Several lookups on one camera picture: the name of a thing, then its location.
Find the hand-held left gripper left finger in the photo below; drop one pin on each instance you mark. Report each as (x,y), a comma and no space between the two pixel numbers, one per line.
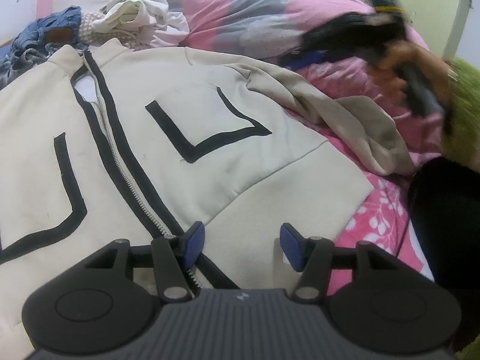
(195,243)

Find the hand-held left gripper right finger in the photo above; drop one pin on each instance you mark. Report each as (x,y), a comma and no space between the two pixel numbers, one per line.
(290,247)

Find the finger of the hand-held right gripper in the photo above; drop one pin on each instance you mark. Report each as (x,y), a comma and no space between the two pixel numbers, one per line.
(307,60)

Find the cream zip jacket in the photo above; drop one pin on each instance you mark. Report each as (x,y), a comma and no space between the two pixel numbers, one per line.
(225,120)

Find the person's right hand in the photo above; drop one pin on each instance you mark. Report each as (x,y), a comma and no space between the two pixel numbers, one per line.
(431,67)

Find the pink grey floral quilt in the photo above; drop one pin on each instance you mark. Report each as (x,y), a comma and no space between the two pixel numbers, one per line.
(262,15)

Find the person's black pants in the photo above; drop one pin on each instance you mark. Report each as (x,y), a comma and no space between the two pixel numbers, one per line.
(450,225)

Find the white garment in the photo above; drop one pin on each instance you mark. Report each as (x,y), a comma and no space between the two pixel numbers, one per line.
(131,11)

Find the cream knitted sweater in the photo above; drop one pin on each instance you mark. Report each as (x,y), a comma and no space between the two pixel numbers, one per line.
(90,20)

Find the dark plaid shirt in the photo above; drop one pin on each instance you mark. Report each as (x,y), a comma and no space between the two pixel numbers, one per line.
(18,60)

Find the blue denim jeans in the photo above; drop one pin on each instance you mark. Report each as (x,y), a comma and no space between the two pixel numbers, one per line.
(41,32)

